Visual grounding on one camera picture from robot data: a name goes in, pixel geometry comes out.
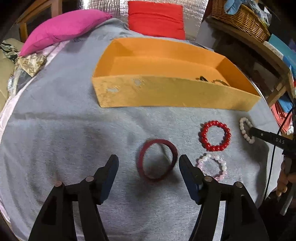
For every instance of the grey blanket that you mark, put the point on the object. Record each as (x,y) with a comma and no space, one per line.
(58,132)

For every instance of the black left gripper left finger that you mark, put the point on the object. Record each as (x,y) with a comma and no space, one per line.
(55,220)

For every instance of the silver insulation sheet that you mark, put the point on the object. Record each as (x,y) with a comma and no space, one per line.
(193,11)

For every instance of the magenta pillow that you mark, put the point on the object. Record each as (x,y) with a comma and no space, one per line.
(62,28)

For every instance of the wicker basket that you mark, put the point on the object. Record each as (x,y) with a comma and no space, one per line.
(245,20)

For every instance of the wooden side table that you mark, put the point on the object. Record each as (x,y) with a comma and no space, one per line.
(36,8)

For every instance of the red pillow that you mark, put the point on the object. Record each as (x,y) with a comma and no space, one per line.
(156,19)

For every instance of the beige sofa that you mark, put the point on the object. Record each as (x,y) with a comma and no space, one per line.
(7,67)

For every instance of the pink bed sheet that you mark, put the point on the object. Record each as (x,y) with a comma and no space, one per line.
(19,81)

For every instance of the right hand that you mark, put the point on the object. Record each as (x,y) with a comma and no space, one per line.
(283,180)

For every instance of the orange cardboard box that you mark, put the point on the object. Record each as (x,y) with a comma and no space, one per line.
(135,72)

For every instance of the wooden shelf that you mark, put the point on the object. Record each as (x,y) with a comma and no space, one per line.
(285,80)

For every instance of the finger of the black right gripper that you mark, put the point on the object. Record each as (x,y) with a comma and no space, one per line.
(274,139)

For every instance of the thin dark bangle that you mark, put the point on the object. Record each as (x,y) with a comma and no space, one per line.
(220,82)

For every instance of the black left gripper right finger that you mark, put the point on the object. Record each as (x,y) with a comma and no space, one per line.
(241,218)

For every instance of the patterned gold cloth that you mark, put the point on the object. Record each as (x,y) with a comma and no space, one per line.
(31,64)

